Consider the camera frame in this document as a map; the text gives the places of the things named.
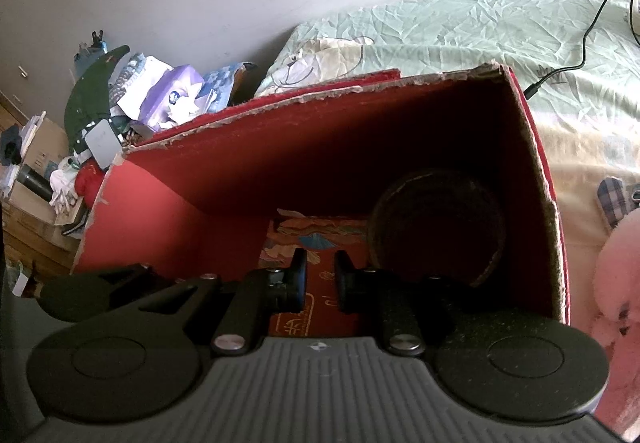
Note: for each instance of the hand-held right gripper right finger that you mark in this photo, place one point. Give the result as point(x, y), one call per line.
point(345, 283)

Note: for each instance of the blue toy figure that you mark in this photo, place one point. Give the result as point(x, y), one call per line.
point(92, 55)

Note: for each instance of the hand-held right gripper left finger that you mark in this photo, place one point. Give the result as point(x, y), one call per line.
point(300, 275)

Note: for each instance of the dark bottle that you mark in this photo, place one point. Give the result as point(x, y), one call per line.
point(35, 180)

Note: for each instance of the crumpled white papers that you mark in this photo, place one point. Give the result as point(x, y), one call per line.
point(145, 73)

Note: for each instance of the white square card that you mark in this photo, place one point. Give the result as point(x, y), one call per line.
point(102, 143)

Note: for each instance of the small red printed box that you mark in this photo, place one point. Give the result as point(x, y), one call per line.
point(320, 293)

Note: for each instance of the purple tissue box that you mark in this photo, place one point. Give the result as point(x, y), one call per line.
point(170, 98)

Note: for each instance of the white gloves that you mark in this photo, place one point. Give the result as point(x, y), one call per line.
point(62, 183)

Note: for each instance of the pink plush toy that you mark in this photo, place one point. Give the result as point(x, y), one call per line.
point(620, 273)

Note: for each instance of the red cloth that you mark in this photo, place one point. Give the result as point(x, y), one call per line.
point(90, 178)

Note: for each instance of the brown cardboard box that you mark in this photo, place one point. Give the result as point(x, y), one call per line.
point(45, 143)

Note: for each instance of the blue plaid fabric piece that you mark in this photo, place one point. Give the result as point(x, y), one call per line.
point(612, 198)

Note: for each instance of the red cardboard box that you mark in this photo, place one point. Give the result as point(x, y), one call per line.
point(350, 148)

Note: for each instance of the blue checkered cloth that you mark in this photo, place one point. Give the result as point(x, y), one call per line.
point(220, 83)

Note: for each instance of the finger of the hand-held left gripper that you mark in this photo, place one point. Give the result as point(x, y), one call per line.
point(75, 298)

